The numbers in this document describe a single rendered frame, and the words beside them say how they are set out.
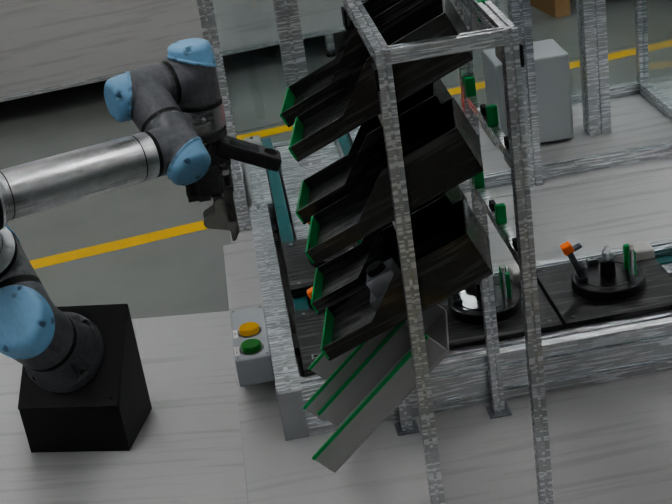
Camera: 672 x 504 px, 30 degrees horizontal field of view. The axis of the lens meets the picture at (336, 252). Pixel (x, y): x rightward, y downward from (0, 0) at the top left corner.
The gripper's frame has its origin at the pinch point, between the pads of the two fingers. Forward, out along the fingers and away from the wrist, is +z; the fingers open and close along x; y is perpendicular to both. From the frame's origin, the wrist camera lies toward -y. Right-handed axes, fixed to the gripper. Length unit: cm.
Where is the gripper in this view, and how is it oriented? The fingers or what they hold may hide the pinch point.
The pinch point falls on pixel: (237, 232)
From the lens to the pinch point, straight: 224.1
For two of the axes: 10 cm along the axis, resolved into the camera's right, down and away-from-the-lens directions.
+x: 1.2, 4.1, -9.0
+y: -9.8, 1.7, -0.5
